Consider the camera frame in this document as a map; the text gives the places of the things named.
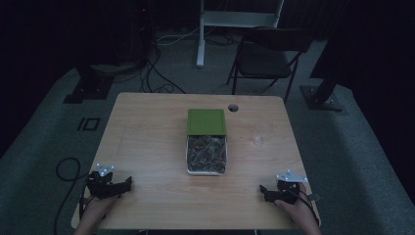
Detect green box sleeve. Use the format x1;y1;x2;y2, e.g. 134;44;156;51
186;108;227;137

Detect pile of dark packets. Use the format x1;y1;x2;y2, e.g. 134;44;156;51
187;134;227;174

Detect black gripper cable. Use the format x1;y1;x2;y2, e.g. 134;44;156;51
53;157;96;235
288;188;321;227

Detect person's left hand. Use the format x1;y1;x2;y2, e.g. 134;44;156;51
80;193;120;227

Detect person's right hand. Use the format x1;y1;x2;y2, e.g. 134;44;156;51
273;182;316;227

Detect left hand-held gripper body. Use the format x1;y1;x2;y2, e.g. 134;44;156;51
85;163;127;201

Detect black folding chair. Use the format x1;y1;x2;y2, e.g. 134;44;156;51
226;26;313;103

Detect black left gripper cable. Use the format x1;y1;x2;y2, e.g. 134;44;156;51
53;157;96;235

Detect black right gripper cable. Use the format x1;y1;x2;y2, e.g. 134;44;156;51
288;188;321;227

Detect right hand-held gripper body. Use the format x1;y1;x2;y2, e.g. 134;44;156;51
275;168;309;206

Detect white metal stand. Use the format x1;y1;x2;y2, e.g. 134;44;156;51
195;0;286;69

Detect white floor cable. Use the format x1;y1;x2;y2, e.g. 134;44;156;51
156;26;202;47

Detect black floor cables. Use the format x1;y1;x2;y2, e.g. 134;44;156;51
138;32;188;95

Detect black stand base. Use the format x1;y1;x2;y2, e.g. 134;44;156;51
300;76;345;113
63;64;115;105

